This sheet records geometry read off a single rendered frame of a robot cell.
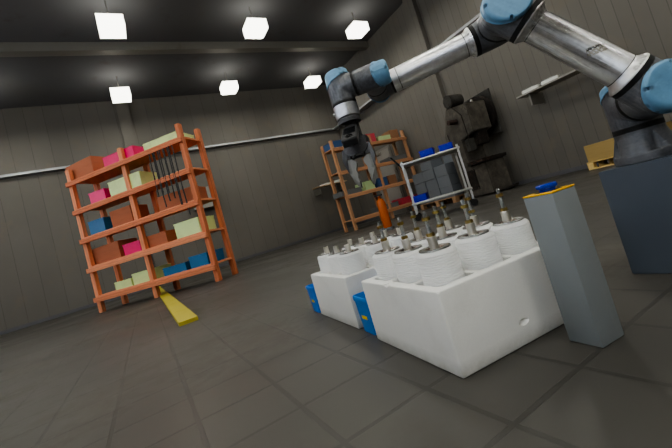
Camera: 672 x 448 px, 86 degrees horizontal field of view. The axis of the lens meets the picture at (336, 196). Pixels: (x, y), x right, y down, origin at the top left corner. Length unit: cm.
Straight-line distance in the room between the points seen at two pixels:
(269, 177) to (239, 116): 223
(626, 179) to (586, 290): 47
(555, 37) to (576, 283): 61
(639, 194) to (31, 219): 1149
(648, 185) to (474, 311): 62
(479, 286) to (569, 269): 17
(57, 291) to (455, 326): 1096
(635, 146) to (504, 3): 52
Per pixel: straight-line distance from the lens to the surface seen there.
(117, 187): 679
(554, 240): 86
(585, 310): 89
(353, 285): 129
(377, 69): 111
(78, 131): 1203
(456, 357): 84
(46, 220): 1157
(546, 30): 113
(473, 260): 92
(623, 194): 127
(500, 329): 90
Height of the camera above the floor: 38
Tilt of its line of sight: 4 degrees up
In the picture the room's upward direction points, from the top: 16 degrees counter-clockwise
